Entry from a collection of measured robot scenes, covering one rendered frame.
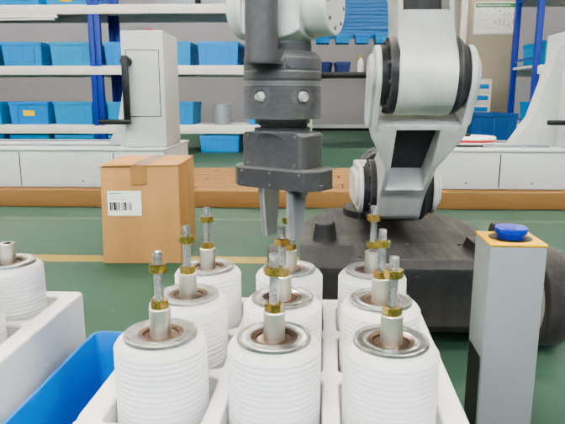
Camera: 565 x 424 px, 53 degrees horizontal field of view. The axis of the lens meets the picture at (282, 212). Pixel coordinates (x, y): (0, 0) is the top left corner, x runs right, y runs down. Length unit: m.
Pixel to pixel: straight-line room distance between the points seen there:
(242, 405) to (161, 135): 2.25
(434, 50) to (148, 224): 1.02
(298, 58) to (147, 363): 0.34
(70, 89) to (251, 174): 9.07
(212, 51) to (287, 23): 4.73
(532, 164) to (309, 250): 1.85
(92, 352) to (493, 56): 6.46
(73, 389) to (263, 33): 0.59
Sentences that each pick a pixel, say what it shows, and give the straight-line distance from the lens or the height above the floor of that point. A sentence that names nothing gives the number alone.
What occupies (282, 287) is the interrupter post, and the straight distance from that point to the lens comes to 0.68.
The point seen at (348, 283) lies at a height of 0.24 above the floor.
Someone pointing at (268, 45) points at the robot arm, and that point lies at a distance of 0.59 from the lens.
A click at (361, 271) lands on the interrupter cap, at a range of 0.81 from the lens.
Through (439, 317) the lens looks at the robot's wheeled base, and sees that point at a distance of 1.14.
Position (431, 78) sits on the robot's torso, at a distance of 1.04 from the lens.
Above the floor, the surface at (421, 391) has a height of 0.22.
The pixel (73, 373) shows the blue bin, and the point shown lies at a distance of 0.91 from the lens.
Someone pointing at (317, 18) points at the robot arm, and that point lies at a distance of 0.61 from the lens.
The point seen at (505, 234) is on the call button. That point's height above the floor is 0.32.
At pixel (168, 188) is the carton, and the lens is 1.70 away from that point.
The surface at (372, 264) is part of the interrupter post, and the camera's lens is 0.79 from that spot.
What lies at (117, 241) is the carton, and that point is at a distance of 1.77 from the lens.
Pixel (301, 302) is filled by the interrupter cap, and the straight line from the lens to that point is 0.68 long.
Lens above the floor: 0.49
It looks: 11 degrees down
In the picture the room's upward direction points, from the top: straight up
